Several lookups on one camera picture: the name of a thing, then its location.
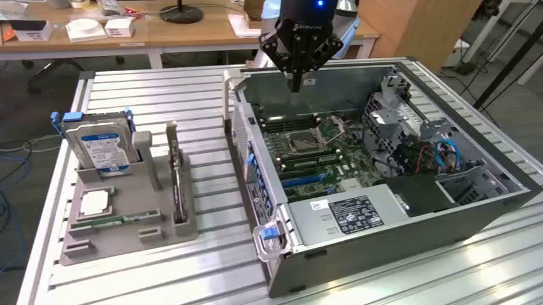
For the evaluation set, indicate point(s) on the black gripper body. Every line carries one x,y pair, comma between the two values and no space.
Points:
307,19

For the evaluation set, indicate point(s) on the graphics card silver bracket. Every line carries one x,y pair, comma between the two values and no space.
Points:
177,178

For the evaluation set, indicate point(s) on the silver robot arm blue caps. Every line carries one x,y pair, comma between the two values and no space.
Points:
350,38

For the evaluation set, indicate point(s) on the white paper stack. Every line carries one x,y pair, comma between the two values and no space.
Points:
242,27

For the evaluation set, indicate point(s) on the brown cardboard box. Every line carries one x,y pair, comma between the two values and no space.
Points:
253,9

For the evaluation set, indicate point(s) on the wooden cabinet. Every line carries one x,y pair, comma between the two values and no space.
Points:
425,35

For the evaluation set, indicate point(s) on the black RAM slot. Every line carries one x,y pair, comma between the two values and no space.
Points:
291,128
307,161
306,157
289,117
290,124
290,120

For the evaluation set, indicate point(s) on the black round lamp base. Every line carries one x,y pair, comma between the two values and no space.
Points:
182,16

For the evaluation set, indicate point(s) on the silver disk bay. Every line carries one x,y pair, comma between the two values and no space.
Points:
471,187
383,124

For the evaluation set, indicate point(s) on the white unit red button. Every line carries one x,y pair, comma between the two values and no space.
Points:
454,58

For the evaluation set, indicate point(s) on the metal socket cover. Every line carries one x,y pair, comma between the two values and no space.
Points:
327,144

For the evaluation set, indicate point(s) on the CPU socket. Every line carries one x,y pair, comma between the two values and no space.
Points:
303,143

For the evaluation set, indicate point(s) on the black floor device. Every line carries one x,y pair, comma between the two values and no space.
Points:
466,69

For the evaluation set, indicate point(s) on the blue slot retention clip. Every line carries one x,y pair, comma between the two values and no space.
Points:
250,154
269,210
259,182

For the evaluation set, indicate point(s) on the red white package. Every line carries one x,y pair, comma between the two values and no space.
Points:
133,12

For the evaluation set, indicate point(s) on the green motherboard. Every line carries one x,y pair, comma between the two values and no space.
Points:
357,159

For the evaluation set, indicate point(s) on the small white box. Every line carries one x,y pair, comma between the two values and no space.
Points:
119,30

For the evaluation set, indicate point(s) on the installed dark RAM stick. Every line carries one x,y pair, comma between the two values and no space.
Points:
311,165

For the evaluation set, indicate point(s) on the clear bag grey item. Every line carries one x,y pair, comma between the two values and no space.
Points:
111,8

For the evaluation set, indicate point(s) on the blue expansion slot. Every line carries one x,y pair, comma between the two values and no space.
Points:
301,182

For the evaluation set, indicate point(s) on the black stand pole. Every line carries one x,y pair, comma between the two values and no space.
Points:
511,63

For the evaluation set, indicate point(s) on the small silver heatsink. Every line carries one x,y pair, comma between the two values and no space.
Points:
350,185

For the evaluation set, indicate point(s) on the grey cup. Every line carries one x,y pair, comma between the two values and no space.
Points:
58,4

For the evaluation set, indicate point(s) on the hard disk blue caddy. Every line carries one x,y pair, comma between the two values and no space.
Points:
98,149

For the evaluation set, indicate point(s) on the grey power supply unit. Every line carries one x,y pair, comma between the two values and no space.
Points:
310,219

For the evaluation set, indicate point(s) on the black office chair base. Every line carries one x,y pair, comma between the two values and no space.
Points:
47,74

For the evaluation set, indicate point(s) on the white box black lid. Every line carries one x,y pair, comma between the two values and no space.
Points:
34,35

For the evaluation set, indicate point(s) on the blue case latch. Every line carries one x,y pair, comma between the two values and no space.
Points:
269,234

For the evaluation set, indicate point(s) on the white paper sheets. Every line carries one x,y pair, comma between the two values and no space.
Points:
13,12

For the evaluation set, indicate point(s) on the orange box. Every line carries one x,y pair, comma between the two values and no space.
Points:
6,36

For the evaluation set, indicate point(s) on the black open PC case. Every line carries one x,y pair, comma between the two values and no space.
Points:
382,251

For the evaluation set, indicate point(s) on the silver CPU chip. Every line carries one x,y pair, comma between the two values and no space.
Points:
94,203

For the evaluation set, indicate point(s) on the green RAM stick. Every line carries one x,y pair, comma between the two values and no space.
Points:
115,220

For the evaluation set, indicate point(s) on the grey parts rack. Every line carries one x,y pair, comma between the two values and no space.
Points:
127,235

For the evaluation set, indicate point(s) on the wooden desk white frame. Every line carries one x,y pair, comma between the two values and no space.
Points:
59,46
203,33

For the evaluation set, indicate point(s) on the white table frame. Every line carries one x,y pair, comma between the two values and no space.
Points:
477,41

